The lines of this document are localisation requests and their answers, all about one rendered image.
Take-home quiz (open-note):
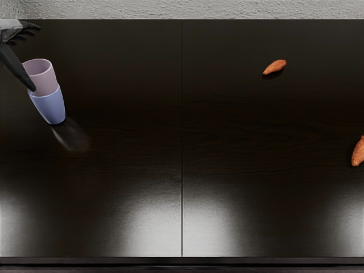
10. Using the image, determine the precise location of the mauve plastic cup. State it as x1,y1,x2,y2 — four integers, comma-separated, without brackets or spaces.
22,58,60,97

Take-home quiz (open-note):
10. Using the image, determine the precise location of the periwinkle blue plastic cup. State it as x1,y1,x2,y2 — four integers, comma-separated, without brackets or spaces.
27,83,67,126

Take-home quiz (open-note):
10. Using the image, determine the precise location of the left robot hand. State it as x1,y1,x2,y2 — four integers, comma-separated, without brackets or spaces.
0,18,42,93

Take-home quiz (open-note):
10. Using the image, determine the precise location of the orange sweet potato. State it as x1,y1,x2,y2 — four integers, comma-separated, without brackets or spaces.
351,135,364,167
262,59,287,76

